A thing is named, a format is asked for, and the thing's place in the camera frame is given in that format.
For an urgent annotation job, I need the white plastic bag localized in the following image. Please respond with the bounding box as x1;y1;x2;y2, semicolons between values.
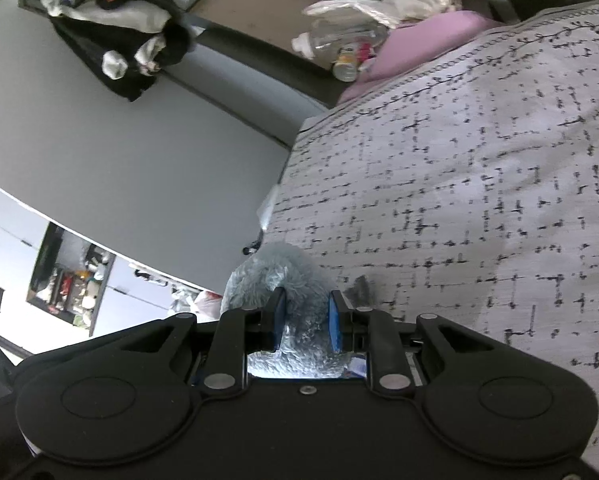
170;287;196;317

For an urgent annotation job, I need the cluttered wall shelf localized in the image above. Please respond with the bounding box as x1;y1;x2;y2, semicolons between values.
26;222;116;332

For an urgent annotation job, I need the grey patterned bedspread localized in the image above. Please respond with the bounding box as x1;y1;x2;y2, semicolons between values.
260;0;599;480

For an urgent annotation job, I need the dark flat board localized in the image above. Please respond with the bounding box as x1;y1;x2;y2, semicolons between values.
192;29;333;110

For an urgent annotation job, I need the light blue fluffy plush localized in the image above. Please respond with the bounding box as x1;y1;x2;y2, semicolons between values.
222;241;353;379

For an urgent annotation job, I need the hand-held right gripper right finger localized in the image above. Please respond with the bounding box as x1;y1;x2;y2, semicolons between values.
328;289;580;393

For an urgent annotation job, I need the pink pillow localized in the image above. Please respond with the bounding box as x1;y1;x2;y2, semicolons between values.
338;9;519;107

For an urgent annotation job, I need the pinkish plastic bag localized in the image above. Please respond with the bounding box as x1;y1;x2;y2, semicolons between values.
194;290;225;322

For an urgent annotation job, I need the clear plastic bottle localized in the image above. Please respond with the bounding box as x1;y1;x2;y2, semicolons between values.
292;17;391;59

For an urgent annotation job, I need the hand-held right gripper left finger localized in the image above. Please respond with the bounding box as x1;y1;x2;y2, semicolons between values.
20;287;288;393

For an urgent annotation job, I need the black hanging coat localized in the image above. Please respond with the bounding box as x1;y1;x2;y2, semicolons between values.
51;0;196;104

